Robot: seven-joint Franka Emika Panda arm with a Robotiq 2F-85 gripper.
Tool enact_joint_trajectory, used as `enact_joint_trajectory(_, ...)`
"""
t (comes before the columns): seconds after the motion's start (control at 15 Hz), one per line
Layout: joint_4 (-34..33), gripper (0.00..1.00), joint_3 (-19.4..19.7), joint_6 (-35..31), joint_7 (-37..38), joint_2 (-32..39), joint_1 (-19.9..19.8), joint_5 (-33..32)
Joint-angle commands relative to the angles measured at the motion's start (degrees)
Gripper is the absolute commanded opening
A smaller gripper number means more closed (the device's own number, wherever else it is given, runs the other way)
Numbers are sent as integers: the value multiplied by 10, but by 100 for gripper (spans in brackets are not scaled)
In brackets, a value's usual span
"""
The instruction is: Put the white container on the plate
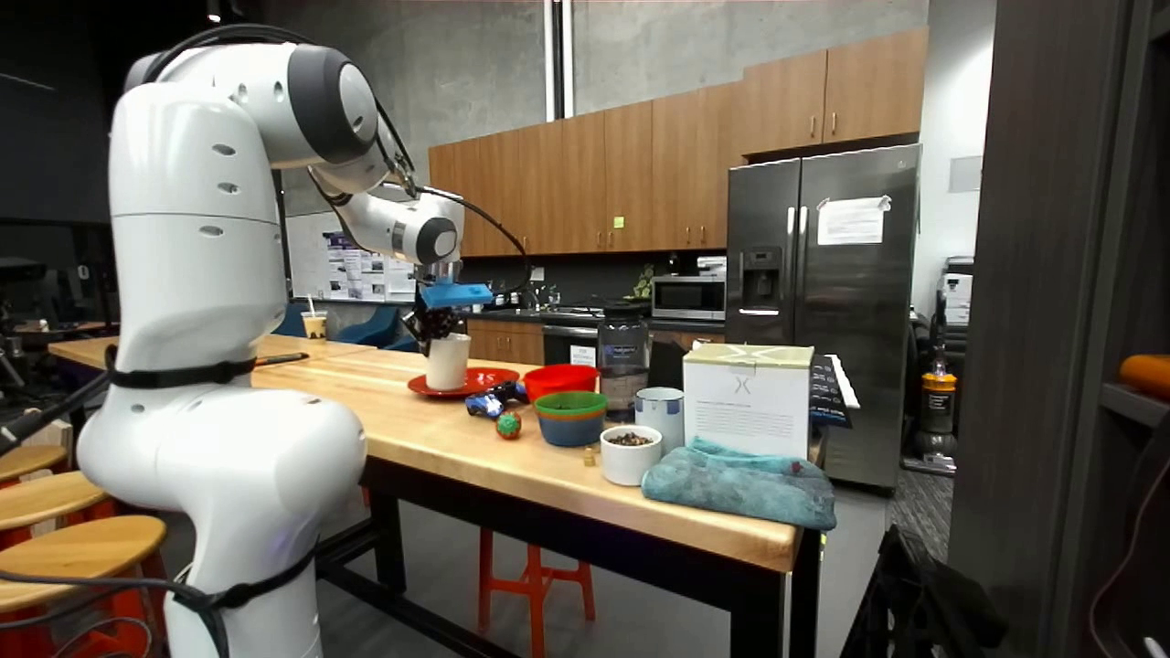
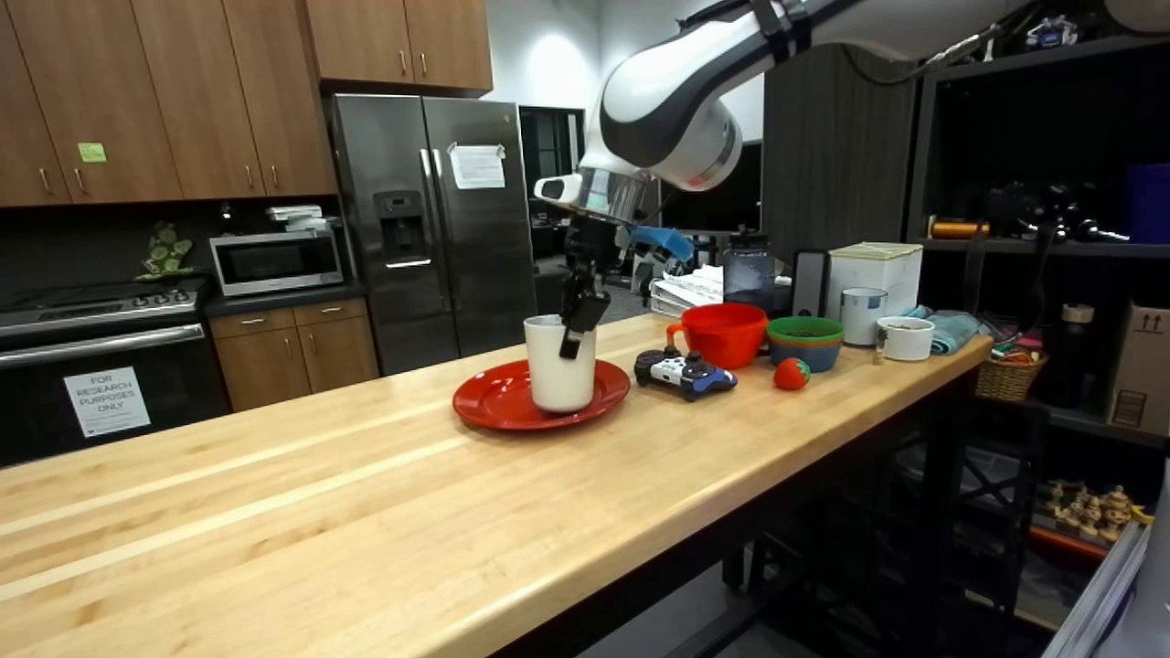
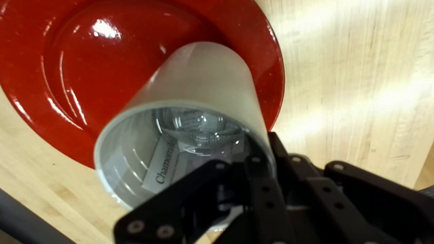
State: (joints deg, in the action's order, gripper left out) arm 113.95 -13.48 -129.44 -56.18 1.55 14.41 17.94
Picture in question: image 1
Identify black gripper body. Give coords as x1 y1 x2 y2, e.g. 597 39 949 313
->
407 304 469 337

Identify white translucent cylindrical container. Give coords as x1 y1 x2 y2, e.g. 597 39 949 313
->
425 327 475 393

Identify red round plate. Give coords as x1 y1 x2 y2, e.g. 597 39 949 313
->
407 360 522 404

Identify blue chair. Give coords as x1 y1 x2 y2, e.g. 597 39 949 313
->
273 304 425 353

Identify blue bowl with green rim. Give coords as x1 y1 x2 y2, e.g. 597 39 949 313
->
530 387 610 449

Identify white ramekin with dark contents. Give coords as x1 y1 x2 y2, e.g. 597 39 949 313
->
597 421 665 490

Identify white cylindrical mug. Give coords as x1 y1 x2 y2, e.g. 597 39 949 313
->
633 385 686 452

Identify stainless steel microwave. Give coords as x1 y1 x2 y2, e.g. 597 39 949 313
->
648 270 731 324

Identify orange metal stool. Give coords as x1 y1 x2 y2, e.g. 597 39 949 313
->
471 524 600 658

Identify wooden table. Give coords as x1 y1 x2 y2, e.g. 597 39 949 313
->
314 452 821 658

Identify white square box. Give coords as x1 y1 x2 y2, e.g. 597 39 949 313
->
681 340 819 464

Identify teal folded cloth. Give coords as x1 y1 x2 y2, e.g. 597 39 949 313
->
638 436 839 532

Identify stainless steel fridge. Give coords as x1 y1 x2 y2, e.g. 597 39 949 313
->
722 143 923 494

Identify white paper on fridge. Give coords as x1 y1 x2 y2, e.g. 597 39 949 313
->
815 192 892 248

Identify round wooden stool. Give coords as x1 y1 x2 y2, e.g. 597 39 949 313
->
0 436 76 487
0 511 171 658
0 466 112 532

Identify black bag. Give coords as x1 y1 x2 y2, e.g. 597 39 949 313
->
838 524 1015 658

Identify dark shelving unit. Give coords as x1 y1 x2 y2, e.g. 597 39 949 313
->
948 0 1170 658

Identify orange item on shelf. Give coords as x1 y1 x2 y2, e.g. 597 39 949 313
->
1115 351 1170 403

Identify white wall poster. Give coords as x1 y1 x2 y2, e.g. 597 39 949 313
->
286 210 415 306

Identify red bowl with handle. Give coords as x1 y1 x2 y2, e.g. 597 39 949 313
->
518 360 603 404

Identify wooden wall cabinets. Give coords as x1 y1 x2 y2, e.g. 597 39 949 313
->
425 25 927 264

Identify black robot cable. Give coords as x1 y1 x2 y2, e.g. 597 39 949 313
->
0 553 323 658

